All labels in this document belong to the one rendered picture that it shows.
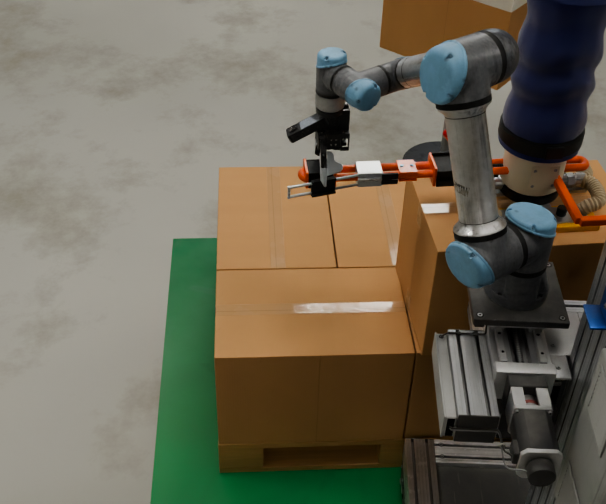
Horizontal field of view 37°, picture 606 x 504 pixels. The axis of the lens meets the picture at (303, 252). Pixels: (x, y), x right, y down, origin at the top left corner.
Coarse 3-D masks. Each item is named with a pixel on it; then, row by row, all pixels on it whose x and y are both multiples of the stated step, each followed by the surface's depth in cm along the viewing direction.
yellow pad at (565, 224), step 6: (504, 210) 252; (558, 210) 249; (564, 210) 249; (504, 216) 250; (558, 216) 250; (564, 216) 250; (570, 216) 250; (558, 222) 248; (564, 222) 248; (570, 222) 249; (558, 228) 248; (564, 228) 248; (570, 228) 248; (576, 228) 248; (582, 228) 248; (588, 228) 249; (594, 228) 249
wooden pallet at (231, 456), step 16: (224, 448) 290; (240, 448) 290; (256, 448) 291; (272, 448) 304; (288, 448) 304; (304, 448) 304; (320, 448) 304; (336, 448) 304; (352, 448) 304; (368, 448) 305; (384, 448) 295; (400, 448) 295; (224, 464) 295; (240, 464) 296; (256, 464) 296; (272, 464) 299; (288, 464) 299; (304, 464) 299; (320, 464) 299; (336, 464) 299; (352, 464) 299; (368, 464) 300; (384, 464) 300; (400, 464) 301
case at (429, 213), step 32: (416, 192) 262; (448, 192) 262; (416, 224) 263; (448, 224) 250; (416, 256) 266; (576, 256) 248; (416, 288) 268; (448, 288) 250; (576, 288) 256; (416, 320) 270; (448, 320) 258
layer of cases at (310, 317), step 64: (256, 192) 328; (384, 192) 330; (256, 256) 300; (320, 256) 301; (384, 256) 302; (256, 320) 276; (320, 320) 277; (384, 320) 278; (256, 384) 272; (320, 384) 274; (384, 384) 275
